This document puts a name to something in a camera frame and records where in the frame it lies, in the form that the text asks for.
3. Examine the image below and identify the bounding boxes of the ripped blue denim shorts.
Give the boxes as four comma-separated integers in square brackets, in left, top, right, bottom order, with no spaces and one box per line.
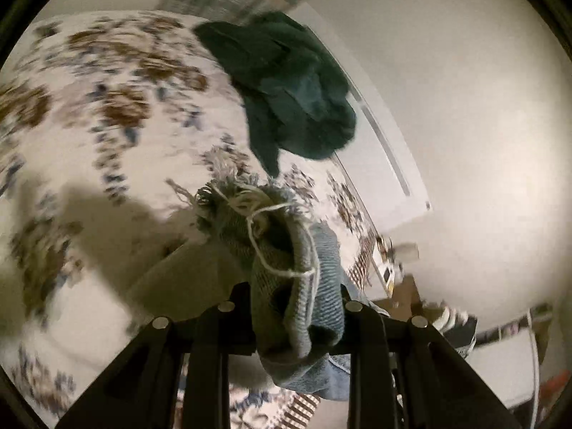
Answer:
[169,176,337,388]

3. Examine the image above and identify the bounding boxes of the brown cardboard box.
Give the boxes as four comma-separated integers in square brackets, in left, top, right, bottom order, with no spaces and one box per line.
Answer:
[373,274,423,322]

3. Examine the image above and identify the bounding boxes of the white bedside table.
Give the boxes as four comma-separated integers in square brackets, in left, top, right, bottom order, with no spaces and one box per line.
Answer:
[372,243,403,297]

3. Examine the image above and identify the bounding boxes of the cream cylindrical lamp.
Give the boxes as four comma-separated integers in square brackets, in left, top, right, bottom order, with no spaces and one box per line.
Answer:
[393,242,420,263]

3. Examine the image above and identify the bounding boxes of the white bed headboard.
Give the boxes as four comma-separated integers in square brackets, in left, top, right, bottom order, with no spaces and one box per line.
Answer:
[290,3,432,232]

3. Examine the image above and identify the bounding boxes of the floral white bed cover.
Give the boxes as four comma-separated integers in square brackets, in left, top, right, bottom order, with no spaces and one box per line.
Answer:
[1,12,374,428]

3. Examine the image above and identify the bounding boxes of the dark green velvet blanket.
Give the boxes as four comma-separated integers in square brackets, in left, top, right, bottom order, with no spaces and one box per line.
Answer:
[194,12,357,177]

